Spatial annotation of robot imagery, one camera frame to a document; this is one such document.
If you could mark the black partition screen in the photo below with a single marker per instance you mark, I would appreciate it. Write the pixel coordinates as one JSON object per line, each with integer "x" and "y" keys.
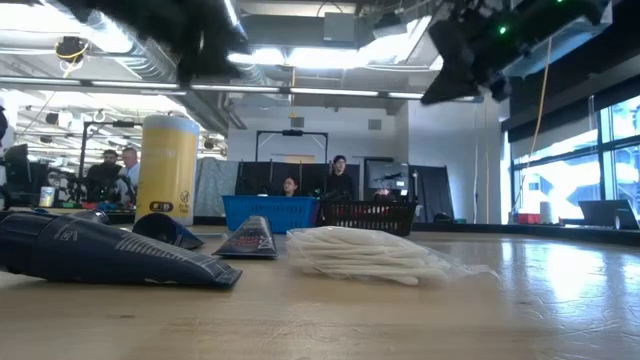
{"x": 310, "y": 172}
{"x": 432, "y": 190}

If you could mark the long ceiling light bar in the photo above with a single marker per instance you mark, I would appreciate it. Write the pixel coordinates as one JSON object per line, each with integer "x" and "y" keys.
{"x": 235, "y": 88}

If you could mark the dark blue razor packet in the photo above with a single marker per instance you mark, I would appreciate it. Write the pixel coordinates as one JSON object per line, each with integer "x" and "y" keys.
{"x": 247, "y": 240}
{"x": 160, "y": 230}
{"x": 100, "y": 250}

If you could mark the black ceiling device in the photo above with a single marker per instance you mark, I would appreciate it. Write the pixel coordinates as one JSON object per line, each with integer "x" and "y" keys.
{"x": 71, "y": 49}

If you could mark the person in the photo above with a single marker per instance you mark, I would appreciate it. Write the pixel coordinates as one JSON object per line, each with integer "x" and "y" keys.
{"x": 105, "y": 175}
{"x": 291, "y": 187}
{"x": 382, "y": 194}
{"x": 341, "y": 182}
{"x": 131, "y": 172}

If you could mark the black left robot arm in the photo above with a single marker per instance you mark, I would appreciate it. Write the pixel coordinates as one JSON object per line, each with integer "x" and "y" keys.
{"x": 100, "y": 5}

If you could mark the blue plastic basket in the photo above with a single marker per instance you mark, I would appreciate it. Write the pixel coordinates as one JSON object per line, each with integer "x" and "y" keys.
{"x": 275, "y": 212}

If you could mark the black plastic basket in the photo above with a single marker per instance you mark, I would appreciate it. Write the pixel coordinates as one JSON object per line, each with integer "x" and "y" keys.
{"x": 367, "y": 217}

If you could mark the red box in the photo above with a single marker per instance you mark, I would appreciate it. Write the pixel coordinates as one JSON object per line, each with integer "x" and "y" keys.
{"x": 528, "y": 218}

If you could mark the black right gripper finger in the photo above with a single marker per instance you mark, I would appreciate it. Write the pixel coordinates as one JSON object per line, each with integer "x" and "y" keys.
{"x": 457, "y": 65}
{"x": 500, "y": 89}

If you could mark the yellow canister with white lid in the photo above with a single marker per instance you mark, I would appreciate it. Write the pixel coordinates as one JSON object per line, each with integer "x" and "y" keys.
{"x": 167, "y": 170}

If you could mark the small black round object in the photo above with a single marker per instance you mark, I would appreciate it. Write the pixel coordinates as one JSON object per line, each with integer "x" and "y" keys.
{"x": 442, "y": 218}

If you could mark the white paper roll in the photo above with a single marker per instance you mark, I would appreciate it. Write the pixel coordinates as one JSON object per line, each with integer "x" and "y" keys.
{"x": 546, "y": 212}

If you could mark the clear bag of cotton swabs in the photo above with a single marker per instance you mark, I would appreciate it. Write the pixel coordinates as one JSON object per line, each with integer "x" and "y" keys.
{"x": 360, "y": 255}

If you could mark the black rig frame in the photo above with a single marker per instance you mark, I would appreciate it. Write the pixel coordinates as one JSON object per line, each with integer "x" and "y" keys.
{"x": 292, "y": 132}

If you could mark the grey cloth cover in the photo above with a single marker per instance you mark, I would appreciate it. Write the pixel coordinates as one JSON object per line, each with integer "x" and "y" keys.
{"x": 215, "y": 185}

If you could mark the dark open laptop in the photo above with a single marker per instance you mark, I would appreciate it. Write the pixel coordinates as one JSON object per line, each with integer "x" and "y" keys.
{"x": 600, "y": 215}

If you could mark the white cup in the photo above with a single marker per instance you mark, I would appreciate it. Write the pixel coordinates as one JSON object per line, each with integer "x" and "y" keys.
{"x": 46, "y": 197}

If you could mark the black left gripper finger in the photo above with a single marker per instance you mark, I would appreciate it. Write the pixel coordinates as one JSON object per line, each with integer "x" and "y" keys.
{"x": 205, "y": 67}

